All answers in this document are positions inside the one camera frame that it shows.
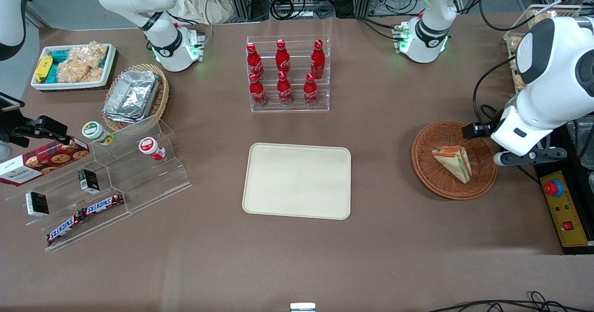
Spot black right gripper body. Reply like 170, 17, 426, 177
0, 110, 38, 148

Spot triangular sandwich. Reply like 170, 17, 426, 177
431, 145, 473, 184

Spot brown wicker basket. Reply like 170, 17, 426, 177
411, 120, 499, 201

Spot light oval wicker basket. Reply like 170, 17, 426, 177
102, 63, 170, 132

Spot beige plastic tray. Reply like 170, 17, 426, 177
242, 143, 352, 221

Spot red Walkers cookie box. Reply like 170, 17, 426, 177
0, 136, 90, 187

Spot black countertop appliance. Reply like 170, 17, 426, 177
533, 121, 594, 255

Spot green lid yogurt cup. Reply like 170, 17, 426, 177
82, 121, 116, 146

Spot white rectangular snack bin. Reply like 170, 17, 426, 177
30, 43, 117, 91

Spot yellow snack packet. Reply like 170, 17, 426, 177
34, 55, 53, 83

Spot clear glass dish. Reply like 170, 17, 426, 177
568, 119, 594, 170

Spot small black box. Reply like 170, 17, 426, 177
77, 168, 100, 195
25, 191, 50, 217

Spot red emergency stop button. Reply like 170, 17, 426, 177
543, 180, 565, 198

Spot clear bag of rice crackers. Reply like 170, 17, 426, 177
56, 41, 109, 84

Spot teal snack packet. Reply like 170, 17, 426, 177
46, 48, 73, 85

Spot stacked aluminium foil containers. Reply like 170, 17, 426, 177
103, 70, 161, 125

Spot Snickers chocolate bar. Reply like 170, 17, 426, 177
81, 193, 125, 216
46, 211, 87, 247

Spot yellow control box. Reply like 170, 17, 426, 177
538, 170, 593, 248

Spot red lid yogurt cup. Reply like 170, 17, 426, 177
138, 136, 166, 161

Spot clear acrylic stepped shelf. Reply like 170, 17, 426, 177
4, 114, 193, 253

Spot white power strip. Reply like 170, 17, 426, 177
371, 0, 420, 16

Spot red cola bottle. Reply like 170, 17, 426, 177
310, 39, 326, 79
277, 71, 293, 106
275, 39, 291, 77
249, 72, 268, 107
246, 42, 265, 80
303, 73, 319, 105

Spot clear acrylic bottle rack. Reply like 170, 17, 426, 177
246, 35, 331, 113

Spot beige crumpled cloth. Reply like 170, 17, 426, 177
175, 0, 232, 25

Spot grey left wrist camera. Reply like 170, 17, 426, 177
493, 147, 568, 167

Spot white wire basket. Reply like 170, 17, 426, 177
503, 4, 581, 94

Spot black cables on floor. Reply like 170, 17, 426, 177
426, 291, 594, 312

